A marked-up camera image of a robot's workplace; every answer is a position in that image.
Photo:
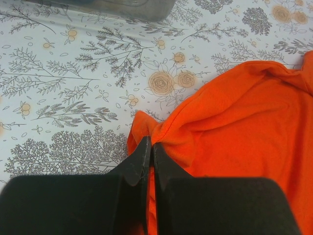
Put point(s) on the floral table mat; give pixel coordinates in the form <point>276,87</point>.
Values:
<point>73,77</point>

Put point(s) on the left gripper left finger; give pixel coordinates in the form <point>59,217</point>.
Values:
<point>115,203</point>

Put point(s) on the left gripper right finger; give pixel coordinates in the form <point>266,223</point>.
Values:
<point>187,205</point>

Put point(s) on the orange t shirt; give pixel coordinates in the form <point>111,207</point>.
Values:
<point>255,120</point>

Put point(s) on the clear plastic bin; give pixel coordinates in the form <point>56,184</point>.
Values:
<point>149,10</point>

